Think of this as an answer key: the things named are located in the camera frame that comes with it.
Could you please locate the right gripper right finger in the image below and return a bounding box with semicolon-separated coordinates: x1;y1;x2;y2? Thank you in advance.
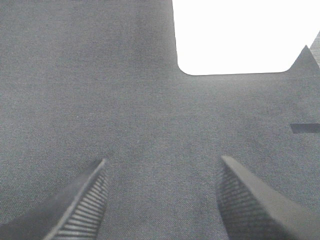
216;155;320;240

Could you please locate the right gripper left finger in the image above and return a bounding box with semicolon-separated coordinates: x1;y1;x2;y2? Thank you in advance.
0;159;108;240

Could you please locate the cream plastic storage box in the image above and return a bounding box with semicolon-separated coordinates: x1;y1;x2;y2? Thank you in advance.
172;0;320;76

